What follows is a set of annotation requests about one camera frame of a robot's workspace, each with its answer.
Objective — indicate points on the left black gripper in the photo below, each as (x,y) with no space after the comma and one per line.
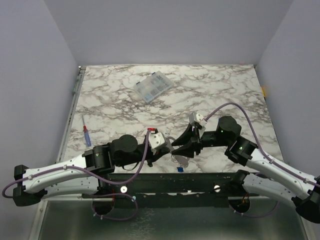
(159,152)

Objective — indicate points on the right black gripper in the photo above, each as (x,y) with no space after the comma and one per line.
(197,141)

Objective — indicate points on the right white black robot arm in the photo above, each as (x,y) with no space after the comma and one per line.
(284,183)

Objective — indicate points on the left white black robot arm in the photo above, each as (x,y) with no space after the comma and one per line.
(73,176)

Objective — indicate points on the clear plastic organizer box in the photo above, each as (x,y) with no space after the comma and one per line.
(153,86)

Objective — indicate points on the red blue screwdriver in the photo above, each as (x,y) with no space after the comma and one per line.
(86,133)

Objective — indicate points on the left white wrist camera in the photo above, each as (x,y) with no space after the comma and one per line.
(156,141)

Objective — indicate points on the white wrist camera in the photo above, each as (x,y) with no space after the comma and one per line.
(197,118)
(156,141)

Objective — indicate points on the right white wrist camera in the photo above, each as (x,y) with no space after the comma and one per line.
(197,118)

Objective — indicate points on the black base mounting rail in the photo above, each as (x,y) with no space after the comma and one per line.
(174,190)

